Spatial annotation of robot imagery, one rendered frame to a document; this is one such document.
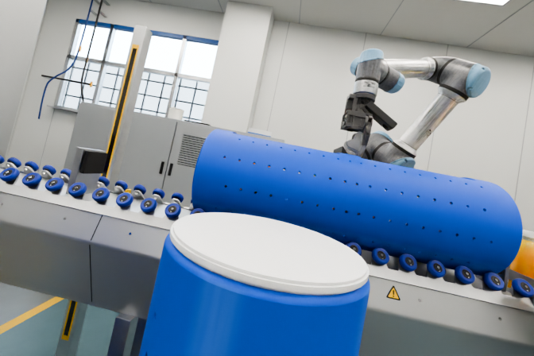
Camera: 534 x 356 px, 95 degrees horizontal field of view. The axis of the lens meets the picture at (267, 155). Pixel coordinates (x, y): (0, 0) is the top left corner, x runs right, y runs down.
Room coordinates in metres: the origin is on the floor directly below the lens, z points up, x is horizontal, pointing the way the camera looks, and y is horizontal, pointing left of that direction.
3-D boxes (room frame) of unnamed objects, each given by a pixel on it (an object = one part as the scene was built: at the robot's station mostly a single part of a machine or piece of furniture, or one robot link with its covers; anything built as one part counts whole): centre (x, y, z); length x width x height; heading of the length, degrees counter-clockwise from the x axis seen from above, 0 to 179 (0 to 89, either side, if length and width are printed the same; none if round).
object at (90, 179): (0.85, 0.59, 1.00); 0.10 x 0.04 x 0.15; 176
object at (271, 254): (0.37, -0.03, 1.03); 0.28 x 0.28 x 0.01
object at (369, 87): (0.79, -0.28, 1.45); 0.08 x 0.08 x 0.05
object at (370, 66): (0.79, -0.28, 1.53); 0.09 x 0.08 x 0.11; 120
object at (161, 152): (2.65, 0.91, 0.72); 2.15 x 0.54 x 1.45; 84
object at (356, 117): (0.79, -0.27, 1.37); 0.09 x 0.08 x 0.12; 86
